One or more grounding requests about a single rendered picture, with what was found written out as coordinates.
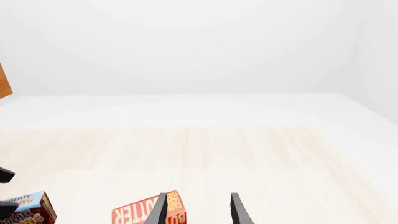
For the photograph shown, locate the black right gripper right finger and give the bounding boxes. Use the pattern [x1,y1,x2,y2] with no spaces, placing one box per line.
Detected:
[230,192,256,224]

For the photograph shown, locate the red butter box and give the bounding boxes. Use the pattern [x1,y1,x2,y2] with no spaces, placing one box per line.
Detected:
[111,190,188,224]

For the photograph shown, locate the chocolate pudding box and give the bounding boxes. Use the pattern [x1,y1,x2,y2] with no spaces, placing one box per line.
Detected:
[0,190,57,224]

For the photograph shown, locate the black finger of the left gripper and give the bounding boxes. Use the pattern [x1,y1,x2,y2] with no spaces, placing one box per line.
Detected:
[0,200,19,215]
[0,166,16,184]

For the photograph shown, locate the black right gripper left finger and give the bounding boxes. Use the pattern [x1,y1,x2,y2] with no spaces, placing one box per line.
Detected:
[143,192,168,224]

